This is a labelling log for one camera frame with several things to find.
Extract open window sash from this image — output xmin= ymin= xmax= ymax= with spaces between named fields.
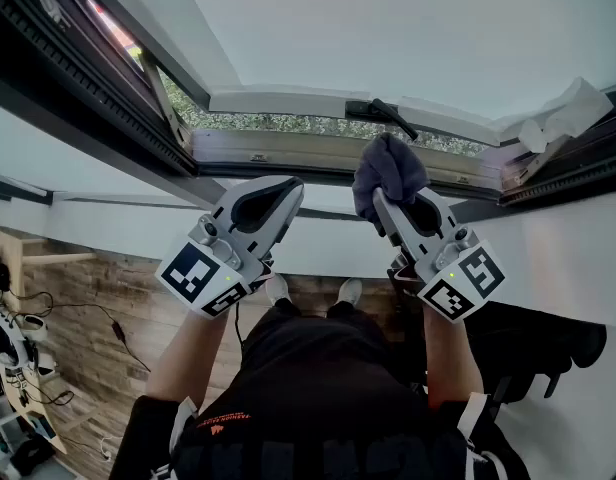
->
xmin=82 ymin=0 xmax=616 ymax=145

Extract blue screen device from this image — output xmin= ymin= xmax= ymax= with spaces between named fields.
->
xmin=27 ymin=412 xmax=58 ymax=442

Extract blue microfibre cleaning cloth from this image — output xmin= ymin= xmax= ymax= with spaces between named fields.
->
xmin=351 ymin=132 xmax=432 ymax=237

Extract person's left forearm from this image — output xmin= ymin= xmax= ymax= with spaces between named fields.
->
xmin=145 ymin=307 xmax=229 ymax=412

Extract person's black shirt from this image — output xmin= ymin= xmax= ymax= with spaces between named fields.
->
xmin=109 ymin=362 xmax=534 ymax=480

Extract person's left white shoe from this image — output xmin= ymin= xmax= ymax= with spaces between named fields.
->
xmin=265 ymin=272 xmax=292 ymax=307

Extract black chair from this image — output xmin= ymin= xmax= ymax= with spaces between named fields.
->
xmin=462 ymin=300 xmax=609 ymax=409

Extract person's right forearm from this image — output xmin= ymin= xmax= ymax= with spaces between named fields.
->
xmin=421 ymin=302 xmax=485 ymax=412

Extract white and black device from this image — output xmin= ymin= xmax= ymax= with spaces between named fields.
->
xmin=0 ymin=303 xmax=32 ymax=377

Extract person's white shoe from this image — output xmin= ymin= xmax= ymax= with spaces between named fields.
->
xmin=265 ymin=272 xmax=292 ymax=307
xmin=336 ymin=277 xmax=363 ymax=308

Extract person's black trousers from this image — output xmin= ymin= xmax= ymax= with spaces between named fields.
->
xmin=240 ymin=297 xmax=407 ymax=374

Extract white ring controller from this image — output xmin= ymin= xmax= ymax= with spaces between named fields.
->
xmin=18 ymin=313 xmax=49 ymax=343

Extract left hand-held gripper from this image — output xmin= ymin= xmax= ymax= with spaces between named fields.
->
xmin=155 ymin=175 xmax=307 ymax=320

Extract wooden rail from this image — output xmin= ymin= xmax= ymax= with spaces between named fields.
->
xmin=21 ymin=251 xmax=98 ymax=265

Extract crumpled white tissue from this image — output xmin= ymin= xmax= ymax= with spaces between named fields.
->
xmin=517 ymin=76 xmax=615 ymax=154

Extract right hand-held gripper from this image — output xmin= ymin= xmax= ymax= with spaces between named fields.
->
xmin=371 ymin=186 xmax=508 ymax=325

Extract person's right white shoe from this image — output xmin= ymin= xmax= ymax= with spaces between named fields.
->
xmin=336 ymin=277 xmax=363 ymax=308

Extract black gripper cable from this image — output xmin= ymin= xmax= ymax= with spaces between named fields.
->
xmin=233 ymin=300 xmax=247 ymax=362

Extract long black floor cable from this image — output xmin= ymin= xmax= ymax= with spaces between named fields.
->
xmin=7 ymin=290 xmax=152 ymax=374

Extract short black cable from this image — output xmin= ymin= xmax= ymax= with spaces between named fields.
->
xmin=17 ymin=375 xmax=75 ymax=408

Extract black window handle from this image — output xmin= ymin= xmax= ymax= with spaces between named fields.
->
xmin=345 ymin=98 xmax=420 ymax=142

